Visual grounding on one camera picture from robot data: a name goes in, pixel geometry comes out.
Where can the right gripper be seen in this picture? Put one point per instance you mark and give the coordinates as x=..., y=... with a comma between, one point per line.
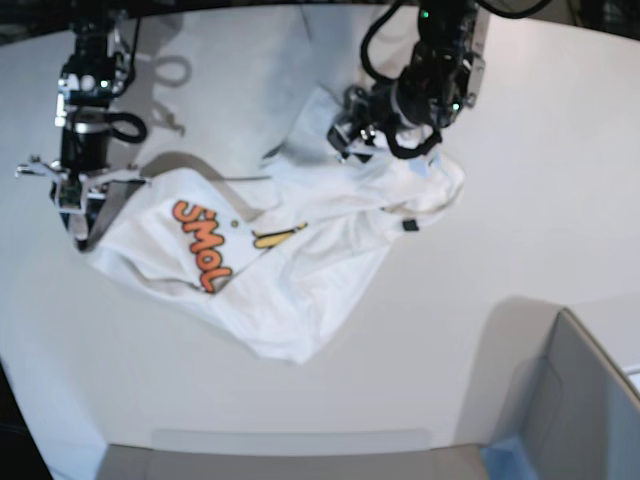
x=84, y=156

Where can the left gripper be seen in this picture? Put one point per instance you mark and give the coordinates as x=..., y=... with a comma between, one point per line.
x=367, y=125

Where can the white printed t-shirt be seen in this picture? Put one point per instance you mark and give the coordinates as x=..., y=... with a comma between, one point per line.
x=278, y=262

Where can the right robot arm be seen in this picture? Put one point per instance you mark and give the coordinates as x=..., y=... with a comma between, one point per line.
x=99, y=71

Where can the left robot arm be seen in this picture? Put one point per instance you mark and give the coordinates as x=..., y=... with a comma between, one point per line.
x=443, y=77

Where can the grey cardboard box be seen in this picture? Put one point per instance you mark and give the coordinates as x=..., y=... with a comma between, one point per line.
x=576, y=417

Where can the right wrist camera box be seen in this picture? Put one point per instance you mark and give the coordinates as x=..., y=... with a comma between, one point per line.
x=69, y=197

